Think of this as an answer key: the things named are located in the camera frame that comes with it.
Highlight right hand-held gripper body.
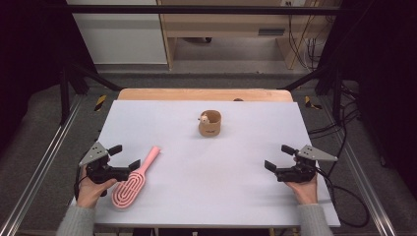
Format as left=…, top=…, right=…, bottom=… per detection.
left=274, top=145, right=339, bottom=184

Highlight person's left hand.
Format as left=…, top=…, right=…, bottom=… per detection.
left=76, top=165, right=118, bottom=209

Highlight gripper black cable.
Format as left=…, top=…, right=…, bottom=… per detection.
left=314, top=165, right=371, bottom=229
left=73, top=163, right=89, bottom=202

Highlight person's right hand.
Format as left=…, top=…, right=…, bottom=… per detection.
left=284, top=174, right=320, bottom=207

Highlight yellow black tape marker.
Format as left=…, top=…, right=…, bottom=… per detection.
left=303, top=94, right=324, bottom=111
left=93, top=93, right=108, bottom=113

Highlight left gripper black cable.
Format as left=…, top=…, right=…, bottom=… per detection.
left=73, top=163, right=89, bottom=202

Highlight brown cup with small figure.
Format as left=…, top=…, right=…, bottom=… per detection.
left=198, top=109, right=222, bottom=139

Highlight aluminium rail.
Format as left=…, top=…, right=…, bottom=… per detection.
left=319, top=97, right=398, bottom=236
left=0, top=94, right=85, bottom=236

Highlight light wooden desk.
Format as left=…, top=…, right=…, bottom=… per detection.
left=156, top=0, right=342, bottom=71

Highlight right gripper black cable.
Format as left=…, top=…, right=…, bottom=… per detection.
left=314, top=165, right=371, bottom=229

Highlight cables under desk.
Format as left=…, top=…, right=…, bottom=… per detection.
left=285, top=1, right=329, bottom=72

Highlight white cabinet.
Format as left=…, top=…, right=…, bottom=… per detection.
left=66, top=0, right=168, bottom=66

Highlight black metal stand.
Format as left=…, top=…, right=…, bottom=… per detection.
left=58, top=62, right=123, bottom=126
left=278, top=63, right=346, bottom=124

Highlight pink hair comb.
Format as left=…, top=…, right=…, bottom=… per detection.
left=111, top=146, right=162, bottom=210

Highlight black floor cables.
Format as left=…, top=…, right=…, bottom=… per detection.
left=308, top=82, right=362, bottom=180

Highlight dark curtain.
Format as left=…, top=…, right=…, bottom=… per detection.
left=0, top=0, right=96, bottom=155
left=319, top=0, right=417, bottom=193

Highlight black horizontal frame bar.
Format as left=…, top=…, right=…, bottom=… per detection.
left=42, top=4, right=348, bottom=17

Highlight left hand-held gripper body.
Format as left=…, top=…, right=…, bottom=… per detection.
left=78, top=141, right=131, bottom=185

